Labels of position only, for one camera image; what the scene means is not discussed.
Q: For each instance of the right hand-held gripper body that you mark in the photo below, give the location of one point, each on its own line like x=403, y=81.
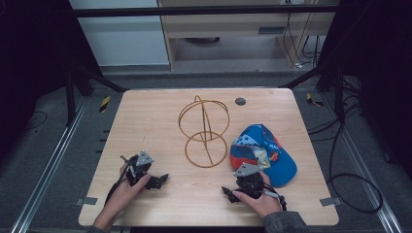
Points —
x=250, y=184

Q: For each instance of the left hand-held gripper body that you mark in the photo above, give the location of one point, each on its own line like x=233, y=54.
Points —
x=140, y=168

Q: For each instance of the blue and orange baseball cap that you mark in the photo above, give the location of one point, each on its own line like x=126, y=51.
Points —
x=275, y=158

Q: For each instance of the person's right hand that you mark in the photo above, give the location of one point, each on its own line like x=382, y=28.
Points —
x=264, y=202

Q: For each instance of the person's left hand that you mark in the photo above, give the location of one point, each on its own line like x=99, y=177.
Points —
x=124, y=195

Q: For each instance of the yellow and black tape marker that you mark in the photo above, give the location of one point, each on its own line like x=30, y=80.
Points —
x=104, y=103
x=313, y=100

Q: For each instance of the grey round table grommet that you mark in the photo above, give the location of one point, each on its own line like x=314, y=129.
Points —
x=240, y=101

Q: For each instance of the black metal stand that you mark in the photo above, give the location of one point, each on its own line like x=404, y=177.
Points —
x=81, y=77
x=327, y=76

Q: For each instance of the white cabinet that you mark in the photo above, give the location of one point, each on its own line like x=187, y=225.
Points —
x=123, y=35

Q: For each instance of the dark curtain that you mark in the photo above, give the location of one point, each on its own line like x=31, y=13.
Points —
x=35, y=55
x=379, y=64

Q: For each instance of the light wooden desk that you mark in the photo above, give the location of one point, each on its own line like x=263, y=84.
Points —
x=226, y=27

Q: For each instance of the grey metal table bracket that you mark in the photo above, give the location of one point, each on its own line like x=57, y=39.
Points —
x=86, y=201
x=330, y=201

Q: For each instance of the aluminium floor rail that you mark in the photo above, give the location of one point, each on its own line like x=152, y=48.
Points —
x=48, y=168
x=366, y=171

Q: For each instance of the black horizontal frame bar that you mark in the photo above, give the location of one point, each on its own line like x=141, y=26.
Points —
x=200, y=11

